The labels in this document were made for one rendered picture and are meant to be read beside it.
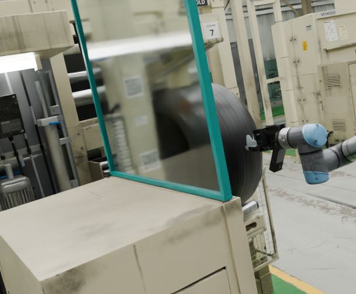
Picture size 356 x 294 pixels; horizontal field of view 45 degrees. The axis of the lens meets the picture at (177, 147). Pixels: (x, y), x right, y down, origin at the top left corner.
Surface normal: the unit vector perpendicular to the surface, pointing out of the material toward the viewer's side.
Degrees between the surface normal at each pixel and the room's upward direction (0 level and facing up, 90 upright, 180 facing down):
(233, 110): 55
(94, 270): 90
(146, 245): 90
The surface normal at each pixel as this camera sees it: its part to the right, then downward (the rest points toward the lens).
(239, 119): 0.40, -0.38
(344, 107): -0.89, 0.25
